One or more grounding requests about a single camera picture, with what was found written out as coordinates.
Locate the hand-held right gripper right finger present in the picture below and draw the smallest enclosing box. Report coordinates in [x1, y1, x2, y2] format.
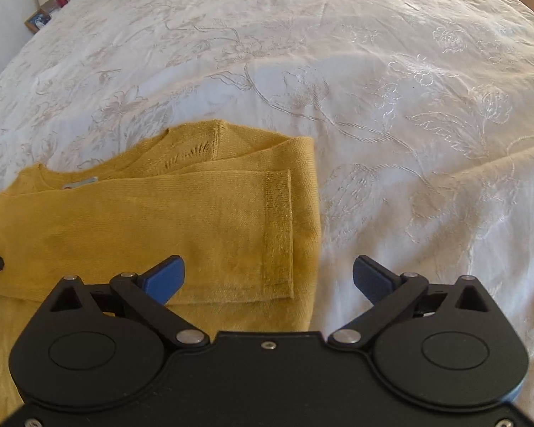
[328, 255, 501, 350]

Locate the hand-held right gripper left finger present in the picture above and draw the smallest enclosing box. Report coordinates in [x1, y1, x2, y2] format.
[38, 255, 209, 351]

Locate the yellow knit sweater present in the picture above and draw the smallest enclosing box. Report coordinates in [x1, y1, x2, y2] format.
[0, 119, 322, 426]

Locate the white embroidered bedspread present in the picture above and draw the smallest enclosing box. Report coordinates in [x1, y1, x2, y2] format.
[0, 0, 534, 414]

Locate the wooden picture frame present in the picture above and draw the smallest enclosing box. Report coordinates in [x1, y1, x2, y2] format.
[24, 8, 53, 33]

